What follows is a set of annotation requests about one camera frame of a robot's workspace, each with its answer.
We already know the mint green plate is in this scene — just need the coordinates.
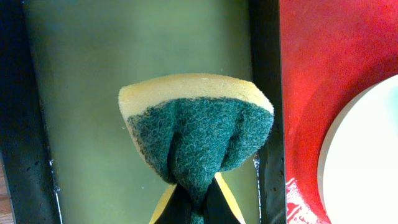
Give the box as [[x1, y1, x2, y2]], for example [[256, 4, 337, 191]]
[[317, 76, 397, 223]]

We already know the yellow green sponge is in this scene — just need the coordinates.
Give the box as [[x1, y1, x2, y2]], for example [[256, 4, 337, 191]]
[[118, 73, 274, 223]]

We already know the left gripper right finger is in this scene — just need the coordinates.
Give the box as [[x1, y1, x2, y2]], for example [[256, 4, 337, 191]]
[[203, 178, 240, 224]]

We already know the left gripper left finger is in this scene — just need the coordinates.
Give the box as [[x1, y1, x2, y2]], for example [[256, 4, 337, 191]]
[[154, 184, 192, 224]]

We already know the dark green tray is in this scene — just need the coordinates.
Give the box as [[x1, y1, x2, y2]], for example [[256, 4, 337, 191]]
[[1, 1, 282, 223]]

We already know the red plastic tray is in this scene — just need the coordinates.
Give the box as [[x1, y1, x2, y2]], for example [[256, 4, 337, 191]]
[[280, 0, 397, 223]]

